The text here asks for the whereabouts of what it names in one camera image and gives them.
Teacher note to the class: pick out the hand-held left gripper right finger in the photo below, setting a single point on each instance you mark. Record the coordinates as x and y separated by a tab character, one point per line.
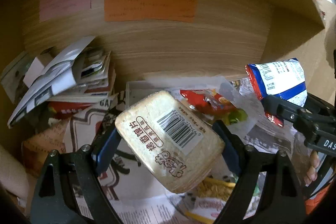
229	146

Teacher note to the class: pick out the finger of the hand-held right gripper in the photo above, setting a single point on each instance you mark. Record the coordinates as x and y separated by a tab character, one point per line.
321	104
283	108

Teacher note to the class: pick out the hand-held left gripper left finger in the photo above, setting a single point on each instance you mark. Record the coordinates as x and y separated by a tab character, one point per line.
106	148

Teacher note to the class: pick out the blue white snack packet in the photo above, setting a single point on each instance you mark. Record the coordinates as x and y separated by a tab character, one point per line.
281	79

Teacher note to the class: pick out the green snack packet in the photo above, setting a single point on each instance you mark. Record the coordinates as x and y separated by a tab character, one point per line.
235	116

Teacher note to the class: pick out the red snack packet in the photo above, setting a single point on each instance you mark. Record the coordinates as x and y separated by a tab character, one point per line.
207	103

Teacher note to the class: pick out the toast slice packet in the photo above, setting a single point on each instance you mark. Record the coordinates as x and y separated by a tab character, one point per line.
168	140

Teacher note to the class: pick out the person's right hand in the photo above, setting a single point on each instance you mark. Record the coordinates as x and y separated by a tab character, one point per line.
312	169

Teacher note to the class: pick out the yellow snack packet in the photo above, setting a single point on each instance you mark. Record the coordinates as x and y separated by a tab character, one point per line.
216	188

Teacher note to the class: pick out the newspaper sheet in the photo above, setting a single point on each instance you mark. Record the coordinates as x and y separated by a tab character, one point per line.
141	192

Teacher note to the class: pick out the orange cloth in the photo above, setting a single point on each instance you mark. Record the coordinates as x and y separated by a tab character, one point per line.
321	200

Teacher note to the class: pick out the pile of white paper packets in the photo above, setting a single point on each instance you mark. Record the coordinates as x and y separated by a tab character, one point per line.
65	77

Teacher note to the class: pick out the orange sticky note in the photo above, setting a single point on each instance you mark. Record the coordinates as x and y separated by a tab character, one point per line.
149	7

